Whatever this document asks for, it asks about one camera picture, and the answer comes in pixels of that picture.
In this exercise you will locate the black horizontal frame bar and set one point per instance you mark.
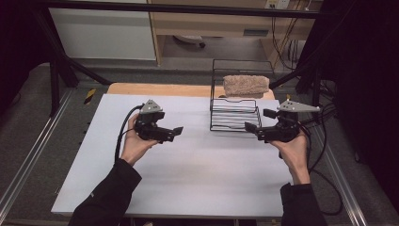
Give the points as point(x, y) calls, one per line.
point(175, 8)

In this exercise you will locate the white board table cover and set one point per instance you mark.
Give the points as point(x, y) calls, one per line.
point(200, 175)

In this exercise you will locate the black curtain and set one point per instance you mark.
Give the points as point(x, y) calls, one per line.
point(370, 94)
point(19, 47)

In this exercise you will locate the brown towel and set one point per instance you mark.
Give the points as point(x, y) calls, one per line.
point(246, 85)

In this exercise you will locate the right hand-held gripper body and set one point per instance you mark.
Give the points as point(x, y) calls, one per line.
point(282, 132)

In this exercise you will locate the person's left hand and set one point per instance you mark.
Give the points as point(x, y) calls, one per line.
point(135, 147)

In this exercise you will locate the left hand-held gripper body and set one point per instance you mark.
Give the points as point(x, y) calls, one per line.
point(150, 130)

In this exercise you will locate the person's right hand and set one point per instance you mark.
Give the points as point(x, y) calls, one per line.
point(295, 157)

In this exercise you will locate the aluminium floor rail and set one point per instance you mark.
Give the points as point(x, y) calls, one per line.
point(340, 175)
point(31, 153)

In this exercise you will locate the white cabinet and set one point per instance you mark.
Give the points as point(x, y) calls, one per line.
point(103, 34)

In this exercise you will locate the office chair base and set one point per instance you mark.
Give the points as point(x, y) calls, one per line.
point(189, 39)

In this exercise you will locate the black metal frame stand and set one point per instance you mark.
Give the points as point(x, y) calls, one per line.
point(316, 84)
point(55, 84)

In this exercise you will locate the light wooden desk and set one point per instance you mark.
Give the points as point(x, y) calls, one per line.
point(213, 23)

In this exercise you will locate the white wall socket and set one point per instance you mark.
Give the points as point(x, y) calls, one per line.
point(277, 3)

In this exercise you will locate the wooden table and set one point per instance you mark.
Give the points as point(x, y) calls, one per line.
point(163, 89)

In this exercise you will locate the yellow black floor tape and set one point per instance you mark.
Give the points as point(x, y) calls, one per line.
point(288, 96)
point(90, 96)

